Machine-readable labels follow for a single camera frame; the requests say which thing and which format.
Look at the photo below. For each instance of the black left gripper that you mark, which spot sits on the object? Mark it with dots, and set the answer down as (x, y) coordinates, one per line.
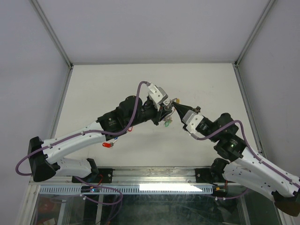
(162, 112)

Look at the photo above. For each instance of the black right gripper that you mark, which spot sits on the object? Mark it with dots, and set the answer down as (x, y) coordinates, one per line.
(183, 109)

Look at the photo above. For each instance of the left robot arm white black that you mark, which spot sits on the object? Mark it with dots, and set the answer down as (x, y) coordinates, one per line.
(48, 157)

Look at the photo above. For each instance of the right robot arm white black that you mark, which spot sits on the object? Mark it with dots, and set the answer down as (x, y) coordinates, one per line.
(238, 162)

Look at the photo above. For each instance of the green key tag right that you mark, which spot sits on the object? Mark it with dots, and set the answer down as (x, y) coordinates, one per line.
(167, 123)

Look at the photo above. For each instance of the red key tag with key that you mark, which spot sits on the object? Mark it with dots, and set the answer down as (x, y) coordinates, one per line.
(108, 144)

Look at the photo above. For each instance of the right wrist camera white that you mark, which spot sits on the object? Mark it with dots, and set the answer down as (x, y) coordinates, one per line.
(192, 120)

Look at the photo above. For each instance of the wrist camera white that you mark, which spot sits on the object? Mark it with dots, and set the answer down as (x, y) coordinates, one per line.
(192, 120)
(157, 95)

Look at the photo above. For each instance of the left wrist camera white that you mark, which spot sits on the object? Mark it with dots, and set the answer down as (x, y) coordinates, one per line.
(157, 95)

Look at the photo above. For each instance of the grey slotted cable duct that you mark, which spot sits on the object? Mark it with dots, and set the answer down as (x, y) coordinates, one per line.
(142, 189)

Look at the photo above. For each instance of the aluminium mounting rail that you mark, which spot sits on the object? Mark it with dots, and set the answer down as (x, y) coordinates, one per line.
(137, 175)

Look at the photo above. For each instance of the right aluminium frame post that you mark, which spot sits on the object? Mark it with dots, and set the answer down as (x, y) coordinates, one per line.
(255, 31)

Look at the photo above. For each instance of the aluminium frame post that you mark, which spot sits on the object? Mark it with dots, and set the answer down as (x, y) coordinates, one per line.
(51, 33)
(255, 31)

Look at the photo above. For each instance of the left aluminium frame post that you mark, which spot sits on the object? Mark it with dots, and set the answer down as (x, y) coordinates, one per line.
(51, 33)

